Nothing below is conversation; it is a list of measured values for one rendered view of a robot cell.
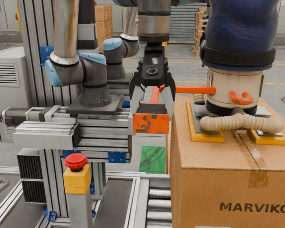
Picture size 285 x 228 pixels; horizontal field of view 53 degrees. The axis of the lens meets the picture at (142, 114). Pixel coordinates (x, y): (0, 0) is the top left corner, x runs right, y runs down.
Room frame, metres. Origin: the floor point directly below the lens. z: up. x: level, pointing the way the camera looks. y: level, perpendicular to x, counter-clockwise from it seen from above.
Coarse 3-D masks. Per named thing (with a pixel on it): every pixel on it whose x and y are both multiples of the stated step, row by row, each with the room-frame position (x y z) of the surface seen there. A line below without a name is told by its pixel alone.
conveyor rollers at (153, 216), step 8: (152, 192) 1.27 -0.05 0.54; (160, 192) 1.27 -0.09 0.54; (168, 192) 1.26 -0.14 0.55; (152, 200) 1.19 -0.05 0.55; (160, 200) 1.19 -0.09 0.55; (168, 200) 1.19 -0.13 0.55; (152, 208) 1.17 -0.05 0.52; (160, 208) 1.17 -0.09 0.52; (168, 208) 1.16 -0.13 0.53; (152, 216) 1.09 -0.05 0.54; (160, 216) 1.09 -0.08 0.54; (168, 216) 1.08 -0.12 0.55
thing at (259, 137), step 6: (252, 132) 0.82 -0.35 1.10; (258, 132) 0.81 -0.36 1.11; (264, 132) 0.81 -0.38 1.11; (282, 132) 0.82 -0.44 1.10; (252, 138) 0.81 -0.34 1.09; (258, 138) 0.78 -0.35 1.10; (264, 138) 0.78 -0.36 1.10; (270, 138) 0.78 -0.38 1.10; (276, 138) 0.78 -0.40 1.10; (282, 138) 0.78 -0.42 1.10; (264, 144) 0.77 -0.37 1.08; (270, 144) 0.77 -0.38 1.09; (276, 144) 0.77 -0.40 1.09; (282, 144) 0.77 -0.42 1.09
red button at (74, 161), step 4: (68, 156) 0.78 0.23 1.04; (72, 156) 0.78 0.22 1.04; (76, 156) 0.78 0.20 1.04; (80, 156) 0.78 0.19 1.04; (84, 156) 0.78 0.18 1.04; (64, 160) 0.77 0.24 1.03; (68, 160) 0.76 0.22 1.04; (72, 160) 0.76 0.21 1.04; (76, 160) 0.76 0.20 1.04; (80, 160) 0.76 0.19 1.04; (84, 160) 0.76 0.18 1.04; (64, 164) 0.76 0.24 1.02; (68, 164) 0.74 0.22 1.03; (72, 164) 0.74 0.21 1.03; (76, 164) 0.74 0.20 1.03; (80, 164) 0.74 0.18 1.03; (84, 164) 0.75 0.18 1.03; (72, 168) 0.74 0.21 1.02; (76, 168) 0.74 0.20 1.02; (80, 168) 0.76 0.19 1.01
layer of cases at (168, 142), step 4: (168, 136) 1.94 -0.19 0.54; (168, 140) 1.88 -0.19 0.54; (168, 144) 1.81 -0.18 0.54; (168, 148) 1.75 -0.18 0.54; (168, 152) 1.70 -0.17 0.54; (168, 156) 1.65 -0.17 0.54; (168, 160) 1.60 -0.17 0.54; (168, 164) 1.55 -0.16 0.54; (168, 168) 1.50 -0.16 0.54; (168, 172) 1.46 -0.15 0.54
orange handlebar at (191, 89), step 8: (160, 88) 0.92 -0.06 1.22; (176, 88) 0.91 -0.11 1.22; (184, 88) 0.91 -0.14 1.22; (192, 88) 0.91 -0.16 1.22; (200, 88) 0.91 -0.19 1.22; (208, 88) 0.90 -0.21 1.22; (152, 96) 0.81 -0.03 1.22; (232, 96) 0.83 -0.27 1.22; (248, 96) 0.81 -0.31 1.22; (240, 104) 0.80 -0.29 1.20
